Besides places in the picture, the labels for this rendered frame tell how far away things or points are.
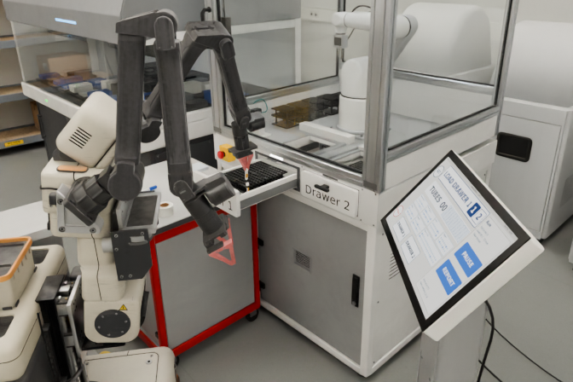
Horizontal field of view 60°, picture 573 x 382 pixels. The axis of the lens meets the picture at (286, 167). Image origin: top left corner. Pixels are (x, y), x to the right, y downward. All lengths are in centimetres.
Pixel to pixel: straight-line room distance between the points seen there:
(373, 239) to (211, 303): 87
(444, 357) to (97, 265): 102
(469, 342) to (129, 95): 108
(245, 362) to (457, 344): 125
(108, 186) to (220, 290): 127
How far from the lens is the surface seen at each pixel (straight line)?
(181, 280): 223
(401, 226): 149
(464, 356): 153
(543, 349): 281
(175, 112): 119
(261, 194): 199
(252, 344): 258
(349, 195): 190
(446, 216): 136
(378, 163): 179
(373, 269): 200
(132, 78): 117
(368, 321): 215
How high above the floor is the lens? 172
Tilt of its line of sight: 22 degrees down
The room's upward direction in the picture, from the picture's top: 1 degrees counter-clockwise
